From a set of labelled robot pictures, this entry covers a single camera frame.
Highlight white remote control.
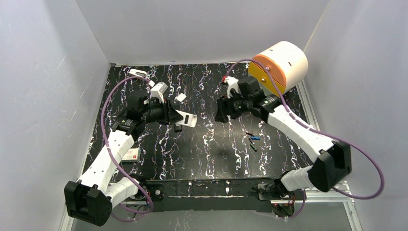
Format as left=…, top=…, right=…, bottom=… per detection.
left=175, top=110, right=198, bottom=128

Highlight white remote battery cover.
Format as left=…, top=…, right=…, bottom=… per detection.
left=175, top=93, right=187, bottom=102

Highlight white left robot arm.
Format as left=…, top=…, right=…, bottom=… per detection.
left=64, top=93, right=191, bottom=226

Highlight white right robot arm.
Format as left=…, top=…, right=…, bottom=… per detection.
left=215, top=77, right=352, bottom=197

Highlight white battery box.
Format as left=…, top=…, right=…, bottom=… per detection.
left=121, top=148, right=141, bottom=163

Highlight round orange drawer cabinet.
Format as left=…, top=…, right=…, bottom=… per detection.
left=248, top=41, right=308, bottom=96

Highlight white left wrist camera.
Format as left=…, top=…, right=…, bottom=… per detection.
left=148, top=80, right=168, bottom=103

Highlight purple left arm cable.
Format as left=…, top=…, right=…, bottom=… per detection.
left=101, top=75, right=155, bottom=223

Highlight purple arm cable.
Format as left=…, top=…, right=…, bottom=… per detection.
left=101, top=75, right=155, bottom=223
left=223, top=58, right=385, bottom=219

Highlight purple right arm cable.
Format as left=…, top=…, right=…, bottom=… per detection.
left=223, top=58, right=385, bottom=219

